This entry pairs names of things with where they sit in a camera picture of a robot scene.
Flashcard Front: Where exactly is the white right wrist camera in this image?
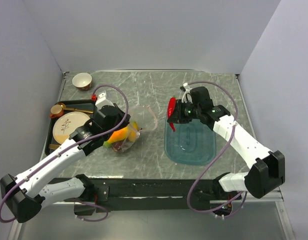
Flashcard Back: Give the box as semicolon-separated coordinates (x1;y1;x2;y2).
180;82;192;103

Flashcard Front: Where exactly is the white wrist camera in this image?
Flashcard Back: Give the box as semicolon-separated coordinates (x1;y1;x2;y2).
95;90;114;110
180;82;192;103

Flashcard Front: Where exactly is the white bowl brown outside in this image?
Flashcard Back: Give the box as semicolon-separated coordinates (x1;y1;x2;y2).
72;72;93;91

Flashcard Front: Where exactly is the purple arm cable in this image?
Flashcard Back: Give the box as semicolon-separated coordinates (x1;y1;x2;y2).
186;81;247;219
0;84;129;223

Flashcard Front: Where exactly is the red chili pepper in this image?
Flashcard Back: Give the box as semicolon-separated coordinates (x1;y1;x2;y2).
167;97;177;132

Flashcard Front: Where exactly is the clear zip top bag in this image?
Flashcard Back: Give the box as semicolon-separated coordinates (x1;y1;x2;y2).
124;105;158;152

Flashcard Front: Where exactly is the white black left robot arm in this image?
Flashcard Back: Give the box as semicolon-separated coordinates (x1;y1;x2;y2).
0;104;130;223

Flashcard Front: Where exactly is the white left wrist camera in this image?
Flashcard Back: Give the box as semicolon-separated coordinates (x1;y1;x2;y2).
95;90;114;110

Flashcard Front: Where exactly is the gold spoon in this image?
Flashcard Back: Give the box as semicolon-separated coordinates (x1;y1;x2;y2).
57;102;94;114

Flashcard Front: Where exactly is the dark red apple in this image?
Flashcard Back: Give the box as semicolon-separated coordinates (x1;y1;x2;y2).
111;140;125;153

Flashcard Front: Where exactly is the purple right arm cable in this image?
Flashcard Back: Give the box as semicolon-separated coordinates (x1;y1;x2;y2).
186;81;247;219

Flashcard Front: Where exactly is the gold fork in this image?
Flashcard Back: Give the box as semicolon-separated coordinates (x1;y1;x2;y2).
48;144;60;150

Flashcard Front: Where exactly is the orange green mango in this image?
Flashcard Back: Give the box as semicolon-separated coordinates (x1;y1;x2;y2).
103;127;129;148

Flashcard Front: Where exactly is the black rectangular tray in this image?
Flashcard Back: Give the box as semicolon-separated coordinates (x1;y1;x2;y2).
44;99;94;155

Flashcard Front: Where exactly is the small orange cup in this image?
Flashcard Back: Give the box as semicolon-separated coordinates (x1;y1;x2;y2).
49;104;64;119

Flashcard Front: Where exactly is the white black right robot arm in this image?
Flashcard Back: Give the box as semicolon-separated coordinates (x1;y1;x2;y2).
167;86;286;199

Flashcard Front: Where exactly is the cream plate with leaf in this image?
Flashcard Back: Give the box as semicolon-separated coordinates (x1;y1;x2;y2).
52;111;90;144

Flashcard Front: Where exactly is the yellow orange mango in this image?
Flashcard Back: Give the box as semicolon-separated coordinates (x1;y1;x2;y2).
127;121;140;142

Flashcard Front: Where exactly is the translucent blue plastic container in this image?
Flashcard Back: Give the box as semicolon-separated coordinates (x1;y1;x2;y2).
164;119;217;166

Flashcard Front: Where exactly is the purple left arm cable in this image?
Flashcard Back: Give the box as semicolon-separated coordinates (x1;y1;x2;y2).
0;84;129;223

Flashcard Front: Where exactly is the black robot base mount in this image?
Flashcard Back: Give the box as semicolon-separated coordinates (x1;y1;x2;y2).
53;177;247;216

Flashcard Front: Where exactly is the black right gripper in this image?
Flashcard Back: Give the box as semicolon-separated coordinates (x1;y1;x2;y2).
167;99;201;124

